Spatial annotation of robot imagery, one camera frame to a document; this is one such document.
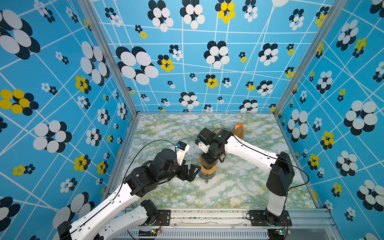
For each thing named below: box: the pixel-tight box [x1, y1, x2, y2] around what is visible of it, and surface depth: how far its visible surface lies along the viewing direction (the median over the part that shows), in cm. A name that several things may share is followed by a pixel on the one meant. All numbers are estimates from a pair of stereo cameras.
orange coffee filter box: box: [232, 123, 245, 140], surface depth 101 cm
